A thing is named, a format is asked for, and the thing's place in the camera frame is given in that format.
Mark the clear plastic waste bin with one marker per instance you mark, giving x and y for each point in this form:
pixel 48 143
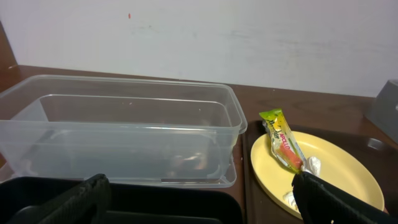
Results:
pixel 147 132

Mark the black plastic tray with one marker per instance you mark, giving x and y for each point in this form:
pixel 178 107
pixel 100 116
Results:
pixel 129 203

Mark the green yellow snack wrapper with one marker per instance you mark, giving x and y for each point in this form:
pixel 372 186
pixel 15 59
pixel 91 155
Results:
pixel 283 144

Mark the dark brown serving tray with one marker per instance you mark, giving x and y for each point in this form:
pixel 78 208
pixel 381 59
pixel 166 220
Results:
pixel 376 155

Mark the white tissue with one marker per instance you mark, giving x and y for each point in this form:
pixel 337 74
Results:
pixel 312 165

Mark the small white tissue scrap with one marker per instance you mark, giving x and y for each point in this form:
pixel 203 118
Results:
pixel 289 198

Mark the yellow round plate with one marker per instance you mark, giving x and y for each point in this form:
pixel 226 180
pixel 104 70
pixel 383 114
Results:
pixel 338 168

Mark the grey dishwasher rack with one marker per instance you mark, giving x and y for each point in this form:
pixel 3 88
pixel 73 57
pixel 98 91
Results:
pixel 383 111

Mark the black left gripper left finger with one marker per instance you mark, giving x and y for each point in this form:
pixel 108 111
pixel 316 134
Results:
pixel 85 203

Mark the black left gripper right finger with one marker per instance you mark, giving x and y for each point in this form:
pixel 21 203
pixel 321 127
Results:
pixel 320 202

